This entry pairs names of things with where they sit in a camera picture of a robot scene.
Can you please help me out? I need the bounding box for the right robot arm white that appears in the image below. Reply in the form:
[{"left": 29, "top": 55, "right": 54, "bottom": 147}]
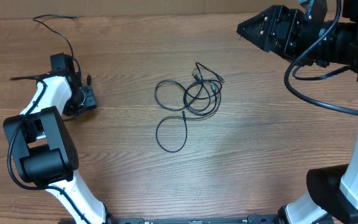
[{"left": 236, "top": 1, "right": 358, "bottom": 223}]

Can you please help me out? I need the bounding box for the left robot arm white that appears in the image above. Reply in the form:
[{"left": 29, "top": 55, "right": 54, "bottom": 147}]
[{"left": 3, "top": 53, "right": 115, "bottom": 223}]

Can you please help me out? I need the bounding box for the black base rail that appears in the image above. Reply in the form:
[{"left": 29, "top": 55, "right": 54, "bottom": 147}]
[{"left": 114, "top": 215, "right": 285, "bottom": 224}]

